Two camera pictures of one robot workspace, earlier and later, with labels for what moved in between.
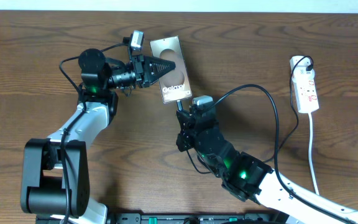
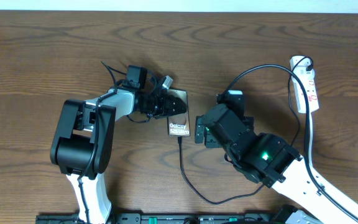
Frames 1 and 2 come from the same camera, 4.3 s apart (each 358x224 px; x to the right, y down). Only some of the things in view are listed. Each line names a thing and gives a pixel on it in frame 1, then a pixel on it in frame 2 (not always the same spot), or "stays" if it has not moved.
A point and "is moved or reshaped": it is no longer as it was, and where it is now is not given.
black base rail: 195,218 stays
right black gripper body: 188,140 -> 247,124
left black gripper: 147,66 -> 168,111
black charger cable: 309,68 is moved or reshaped
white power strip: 304,87 stays
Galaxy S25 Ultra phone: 175,85 is moved or reshaped
